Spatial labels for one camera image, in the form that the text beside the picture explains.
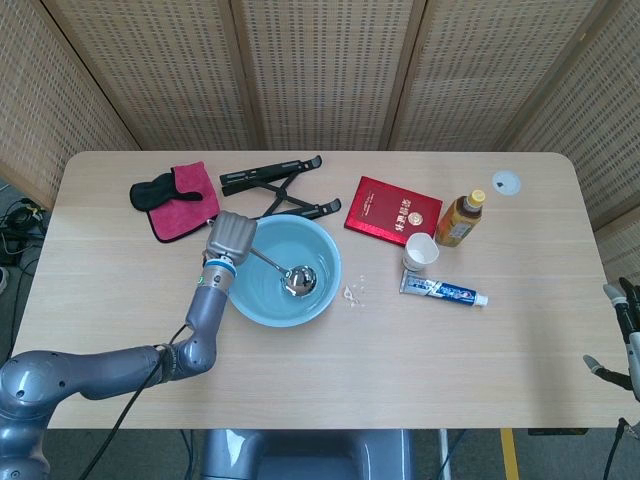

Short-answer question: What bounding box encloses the small white cup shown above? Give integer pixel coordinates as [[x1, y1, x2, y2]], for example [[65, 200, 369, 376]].
[[403, 232, 441, 272]]

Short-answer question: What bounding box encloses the woven bamboo folding screen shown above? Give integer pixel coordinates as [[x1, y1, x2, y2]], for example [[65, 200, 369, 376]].
[[0, 0, 640, 281]]

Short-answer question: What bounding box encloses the black mitt glove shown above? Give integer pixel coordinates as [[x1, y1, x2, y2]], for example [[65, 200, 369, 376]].
[[129, 172, 205, 211]]

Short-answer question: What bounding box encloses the black cable bundle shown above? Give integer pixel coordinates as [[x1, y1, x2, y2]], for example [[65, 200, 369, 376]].
[[0, 197, 51, 266]]

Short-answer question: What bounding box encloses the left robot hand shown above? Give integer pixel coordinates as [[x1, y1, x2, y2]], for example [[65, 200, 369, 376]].
[[205, 210, 259, 266]]

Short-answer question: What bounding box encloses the metal ladle black handle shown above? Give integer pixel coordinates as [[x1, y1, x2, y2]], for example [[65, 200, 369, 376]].
[[248, 246, 319, 298]]

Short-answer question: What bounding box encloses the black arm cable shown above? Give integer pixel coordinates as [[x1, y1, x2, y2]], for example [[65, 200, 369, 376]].
[[85, 323, 194, 480]]

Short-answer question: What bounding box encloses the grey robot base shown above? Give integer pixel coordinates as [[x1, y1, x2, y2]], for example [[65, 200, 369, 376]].
[[200, 428, 416, 480]]

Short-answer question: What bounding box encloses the yellow-capped tea bottle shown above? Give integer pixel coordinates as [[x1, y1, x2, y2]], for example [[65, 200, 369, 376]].
[[434, 188, 488, 249]]

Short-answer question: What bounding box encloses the white round lid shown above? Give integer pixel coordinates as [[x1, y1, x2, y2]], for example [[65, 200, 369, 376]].
[[491, 169, 522, 195]]

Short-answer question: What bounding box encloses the black folding laptop stand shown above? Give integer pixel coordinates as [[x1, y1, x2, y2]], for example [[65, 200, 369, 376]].
[[219, 154, 343, 221]]

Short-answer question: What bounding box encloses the red booklet with gold print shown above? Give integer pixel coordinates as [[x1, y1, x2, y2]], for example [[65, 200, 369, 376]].
[[343, 175, 444, 248]]

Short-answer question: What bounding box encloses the pink microfiber cloth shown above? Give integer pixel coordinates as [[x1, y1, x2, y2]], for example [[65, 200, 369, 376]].
[[148, 160, 223, 244]]

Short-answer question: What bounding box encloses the blue white toothpaste tube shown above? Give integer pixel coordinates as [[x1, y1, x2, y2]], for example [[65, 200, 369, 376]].
[[398, 269, 490, 308]]

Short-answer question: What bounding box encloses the light blue plastic basin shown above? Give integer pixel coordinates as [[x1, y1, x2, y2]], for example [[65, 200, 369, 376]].
[[222, 214, 343, 329]]

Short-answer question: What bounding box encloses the yellow floor tape strip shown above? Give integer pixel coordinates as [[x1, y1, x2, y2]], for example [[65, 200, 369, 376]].
[[500, 428, 520, 480]]

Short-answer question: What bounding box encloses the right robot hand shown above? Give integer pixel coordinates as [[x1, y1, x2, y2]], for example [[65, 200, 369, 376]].
[[583, 277, 640, 403]]

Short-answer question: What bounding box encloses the crumpled clear wrapper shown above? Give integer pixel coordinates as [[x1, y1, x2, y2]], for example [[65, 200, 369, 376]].
[[342, 274, 368, 307]]

